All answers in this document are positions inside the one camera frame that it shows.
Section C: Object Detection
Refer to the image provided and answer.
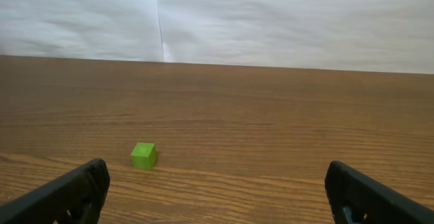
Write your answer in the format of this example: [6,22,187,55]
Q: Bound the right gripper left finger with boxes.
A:
[0,157,111,224]

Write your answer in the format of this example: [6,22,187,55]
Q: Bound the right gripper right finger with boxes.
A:
[324,160,434,224]

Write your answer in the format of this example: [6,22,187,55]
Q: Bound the green cube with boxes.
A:
[130,141,158,170]

